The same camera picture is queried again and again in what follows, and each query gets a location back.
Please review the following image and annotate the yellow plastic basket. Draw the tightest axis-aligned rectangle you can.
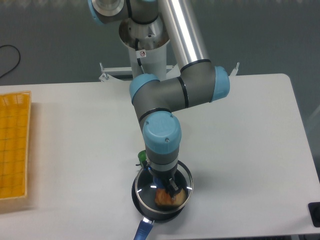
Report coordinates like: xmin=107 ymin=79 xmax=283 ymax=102
xmin=0 ymin=90 xmax=32 ymax=201

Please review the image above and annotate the orange toy bread loaf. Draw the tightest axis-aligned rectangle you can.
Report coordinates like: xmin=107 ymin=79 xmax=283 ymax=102
xmin=154 ymin=188 xmax=187 ymax=208

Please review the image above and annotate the black cable on pedestal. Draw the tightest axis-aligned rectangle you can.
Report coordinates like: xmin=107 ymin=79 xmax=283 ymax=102
xmin=134 ymin=37 xmax=149 ymax=76

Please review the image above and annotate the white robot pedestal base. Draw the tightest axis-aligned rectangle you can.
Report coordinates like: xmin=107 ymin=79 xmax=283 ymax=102
xmin=98 ymin=12 xmax=241 ymax=82

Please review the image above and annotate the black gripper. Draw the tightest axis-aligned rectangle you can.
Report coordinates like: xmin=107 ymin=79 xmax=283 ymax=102
xmin=141 ymin=159 xmax=182 ymax=199

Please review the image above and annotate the black cable on floor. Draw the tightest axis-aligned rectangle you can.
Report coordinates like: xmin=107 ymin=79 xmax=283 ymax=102
xmin=0 ymin=44 xmax=21 ymax=79

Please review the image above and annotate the green toy bell pepper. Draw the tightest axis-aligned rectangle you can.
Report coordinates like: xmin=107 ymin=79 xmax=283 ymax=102
xmin=136 ymin=150 xmax=147 ymax=168

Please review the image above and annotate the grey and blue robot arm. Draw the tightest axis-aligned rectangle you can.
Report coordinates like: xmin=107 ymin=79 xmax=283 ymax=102
xmin=88 ymin=0 xmax=230 ymax=197

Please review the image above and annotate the black device at table edge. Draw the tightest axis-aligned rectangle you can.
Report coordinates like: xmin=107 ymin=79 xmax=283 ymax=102
xmin=308 ymin=202 xmax=320 ymax=228

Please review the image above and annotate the black pot with blue handle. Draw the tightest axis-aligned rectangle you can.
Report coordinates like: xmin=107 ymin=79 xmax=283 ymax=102
xmin=131 ymin=171 xmax=192 ymax=240

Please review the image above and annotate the glass pot lid blue knob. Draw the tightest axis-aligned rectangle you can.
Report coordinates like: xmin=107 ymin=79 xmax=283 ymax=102
xmin=131 ymin=161 xmax=194 ymax=216

